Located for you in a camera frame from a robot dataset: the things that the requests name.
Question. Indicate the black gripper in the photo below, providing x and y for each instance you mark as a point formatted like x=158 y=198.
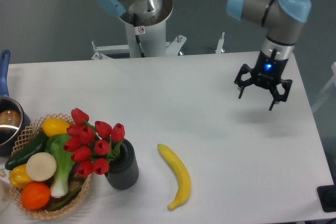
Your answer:
x=269 y=70

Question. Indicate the red tulip bouquet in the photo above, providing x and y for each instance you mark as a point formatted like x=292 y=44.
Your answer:
x=93 y=147

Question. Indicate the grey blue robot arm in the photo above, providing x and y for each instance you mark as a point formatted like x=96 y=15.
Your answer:
x=284 y=20

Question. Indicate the dark grey ribbed vase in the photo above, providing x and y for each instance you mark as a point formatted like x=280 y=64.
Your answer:
x=124 y=172

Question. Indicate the black device at table edge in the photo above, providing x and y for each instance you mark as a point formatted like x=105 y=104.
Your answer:
x=327 y=197

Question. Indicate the yellow banana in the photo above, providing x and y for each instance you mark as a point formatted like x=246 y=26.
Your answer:
x=181 y=173

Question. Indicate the purple red radish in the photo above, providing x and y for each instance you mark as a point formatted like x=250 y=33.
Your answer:
x=75 y=169

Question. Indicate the yellow squash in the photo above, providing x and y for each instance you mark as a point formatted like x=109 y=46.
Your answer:
x=54 y=126

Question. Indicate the green bok choy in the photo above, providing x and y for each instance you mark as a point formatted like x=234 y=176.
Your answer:
x=55 y=147

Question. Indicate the green bean pod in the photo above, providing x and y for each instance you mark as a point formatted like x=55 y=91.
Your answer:
x=65 y=200

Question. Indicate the green cucumber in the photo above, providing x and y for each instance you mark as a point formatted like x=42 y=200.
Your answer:
x=36 y=145

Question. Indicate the woven wicker basket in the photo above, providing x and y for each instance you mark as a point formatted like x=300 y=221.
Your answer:
x=43 y=214

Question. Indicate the orange fruit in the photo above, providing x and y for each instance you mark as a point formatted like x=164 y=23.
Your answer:
x=35 y=195

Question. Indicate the yellow bell pepper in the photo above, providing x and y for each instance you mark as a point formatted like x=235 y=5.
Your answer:
x=18 y=177

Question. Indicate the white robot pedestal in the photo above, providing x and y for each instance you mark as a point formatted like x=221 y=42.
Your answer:
x=145 y=26

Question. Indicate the blue handled saucepan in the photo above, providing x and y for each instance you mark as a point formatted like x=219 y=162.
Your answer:
x=13 y=117

